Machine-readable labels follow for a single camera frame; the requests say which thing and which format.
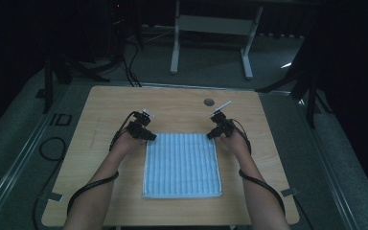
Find dark equipment rack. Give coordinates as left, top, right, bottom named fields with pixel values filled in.
left=106, top=0, right=127, bottom=61

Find person's left hand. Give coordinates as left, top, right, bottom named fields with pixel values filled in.
left=112, top=130, right=148, bottom=161

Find white metal desk frame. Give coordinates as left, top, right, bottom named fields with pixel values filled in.
left=170, top=0, right=265, bottom=81

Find person's right hand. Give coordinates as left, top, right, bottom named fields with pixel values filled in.
left=216, top=128, right=252, bottom=161

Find blue striped towel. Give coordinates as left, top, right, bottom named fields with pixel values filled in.
left=141, top=131, right=223, bottom=199

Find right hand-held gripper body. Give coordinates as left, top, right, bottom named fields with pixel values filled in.
left=209, top=101, right=237, bottom=137

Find black floor cables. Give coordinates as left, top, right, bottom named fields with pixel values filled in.
left=120, top=39, right=142, bottom=88

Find looped black floor cable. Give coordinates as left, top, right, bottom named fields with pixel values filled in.
left=38, top=136, right=68, bottom=163

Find metal floor rail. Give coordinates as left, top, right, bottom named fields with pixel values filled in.
left=0, top=83, right=73, bottom=230
left=287, top=90, right=362, bottom=230

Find grey tape strip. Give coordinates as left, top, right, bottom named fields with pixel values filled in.
left=280, top=187, right=300, bottom=198
left=46, top=191, right=64, bottom=202

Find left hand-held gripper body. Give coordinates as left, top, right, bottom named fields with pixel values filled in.
left=126, top=108, right=155, bottom=140

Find black metal stand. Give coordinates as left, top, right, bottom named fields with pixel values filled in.
left=255, top=47, right=334, bottom=130
left=41, top=47, right=111, bottom=115

